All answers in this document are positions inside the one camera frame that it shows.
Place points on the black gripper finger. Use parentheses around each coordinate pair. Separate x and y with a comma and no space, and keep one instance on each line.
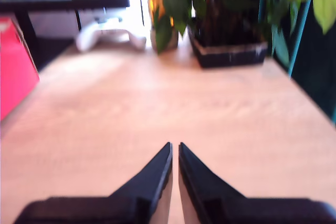
(152,179)
(199,182)

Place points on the red shoebox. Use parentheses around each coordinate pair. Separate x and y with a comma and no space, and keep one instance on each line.
(15,72)

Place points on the black square plant pot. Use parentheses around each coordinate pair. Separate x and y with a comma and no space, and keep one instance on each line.
(231,56)

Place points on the pale ceramic pot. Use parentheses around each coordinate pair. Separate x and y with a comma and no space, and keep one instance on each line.
(174,40)

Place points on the white game controller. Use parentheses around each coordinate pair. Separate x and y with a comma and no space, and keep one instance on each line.
(89,39)

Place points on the amber glass pump bottle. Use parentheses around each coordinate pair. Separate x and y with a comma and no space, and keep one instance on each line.
(156,3)

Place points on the teal metal stand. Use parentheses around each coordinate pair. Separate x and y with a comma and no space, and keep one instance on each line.
(300,37)

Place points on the green leafy houseplant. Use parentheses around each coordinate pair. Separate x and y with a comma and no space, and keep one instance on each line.
(178,1)

